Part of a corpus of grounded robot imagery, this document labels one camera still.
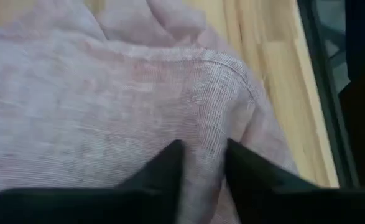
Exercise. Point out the pink heathered shirt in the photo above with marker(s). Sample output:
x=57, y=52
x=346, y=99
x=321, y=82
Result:
x=76, y=93

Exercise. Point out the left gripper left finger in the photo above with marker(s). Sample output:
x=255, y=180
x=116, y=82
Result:
x=92, y=205

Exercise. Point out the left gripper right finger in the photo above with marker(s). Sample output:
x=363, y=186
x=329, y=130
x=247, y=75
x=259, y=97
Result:
x=278, y=202

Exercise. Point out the black metal table frame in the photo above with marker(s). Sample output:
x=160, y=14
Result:
x=326, y=93

